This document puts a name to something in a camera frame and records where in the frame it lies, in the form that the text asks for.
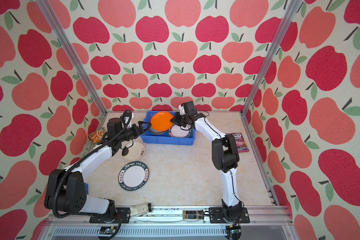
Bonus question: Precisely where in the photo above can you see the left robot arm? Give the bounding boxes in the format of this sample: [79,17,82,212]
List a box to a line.
[44,115,151,219]

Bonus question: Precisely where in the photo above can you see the grey-green patterned plate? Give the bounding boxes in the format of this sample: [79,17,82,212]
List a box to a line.
[149,127,167,135]

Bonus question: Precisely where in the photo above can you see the plain cream plate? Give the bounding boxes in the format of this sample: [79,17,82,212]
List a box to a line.
[122,142,146,162]

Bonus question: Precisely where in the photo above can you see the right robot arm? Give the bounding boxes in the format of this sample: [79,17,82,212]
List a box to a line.
[171,101,244,222]

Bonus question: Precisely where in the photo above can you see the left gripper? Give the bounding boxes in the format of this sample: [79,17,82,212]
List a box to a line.
[117,122,152,143]

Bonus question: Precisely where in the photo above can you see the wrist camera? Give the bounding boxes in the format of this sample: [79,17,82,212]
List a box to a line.
[121,111,134,127]
[179,104,186,116]

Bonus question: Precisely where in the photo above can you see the purple candy bag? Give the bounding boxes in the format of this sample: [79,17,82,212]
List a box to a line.
[232,133,250,153]

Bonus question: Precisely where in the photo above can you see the orange plate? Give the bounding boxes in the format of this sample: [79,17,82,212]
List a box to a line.
[151,112,174,132]

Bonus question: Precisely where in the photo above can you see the blue plastic bin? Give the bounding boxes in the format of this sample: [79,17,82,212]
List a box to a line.
[141,129,196,146]

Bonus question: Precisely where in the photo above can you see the small dark electronics module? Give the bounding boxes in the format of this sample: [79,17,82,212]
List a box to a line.
[183,210,204,221]

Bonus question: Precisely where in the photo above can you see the green-rim Hao Wei plate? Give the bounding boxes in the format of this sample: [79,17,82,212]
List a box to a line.
[168,125,192,138]
[118,161,150,192]

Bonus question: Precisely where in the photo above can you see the aluminium frame post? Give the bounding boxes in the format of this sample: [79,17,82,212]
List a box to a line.
[36,0,108,117]
[240,0,303,119]

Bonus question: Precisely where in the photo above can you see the beige connector box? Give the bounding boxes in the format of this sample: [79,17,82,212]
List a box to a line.
[130,203,152,217]

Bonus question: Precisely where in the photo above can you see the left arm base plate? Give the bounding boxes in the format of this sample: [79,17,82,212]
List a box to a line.
[89,207,131,224]

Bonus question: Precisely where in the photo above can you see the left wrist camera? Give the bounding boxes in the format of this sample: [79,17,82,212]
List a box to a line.
[121,111,134,127]

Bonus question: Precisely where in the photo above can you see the orange noodle snack packet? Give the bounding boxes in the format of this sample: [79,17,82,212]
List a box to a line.
[88,127,106,144]

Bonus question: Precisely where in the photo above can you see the blue rectangular block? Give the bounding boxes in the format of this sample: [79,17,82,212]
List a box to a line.
[84,183,89,195]

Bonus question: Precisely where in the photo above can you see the right aluminium frame post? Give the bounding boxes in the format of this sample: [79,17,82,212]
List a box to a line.
[240,0,303,119]

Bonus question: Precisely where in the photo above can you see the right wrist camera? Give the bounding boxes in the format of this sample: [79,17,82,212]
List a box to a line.
[179,104,186,116]

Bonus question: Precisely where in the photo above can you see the left aluminium frame post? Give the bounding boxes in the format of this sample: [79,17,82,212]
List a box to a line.
[36,0,108,117]

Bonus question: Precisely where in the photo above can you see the front aluminium frame rail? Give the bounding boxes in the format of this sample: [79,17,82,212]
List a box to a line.
[33,206,298,240]

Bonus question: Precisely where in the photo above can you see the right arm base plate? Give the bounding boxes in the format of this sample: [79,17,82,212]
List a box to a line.
[209,207,251,224]

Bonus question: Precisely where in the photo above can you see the black corrugated cable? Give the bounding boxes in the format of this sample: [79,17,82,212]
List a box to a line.
[52,109,133,219]

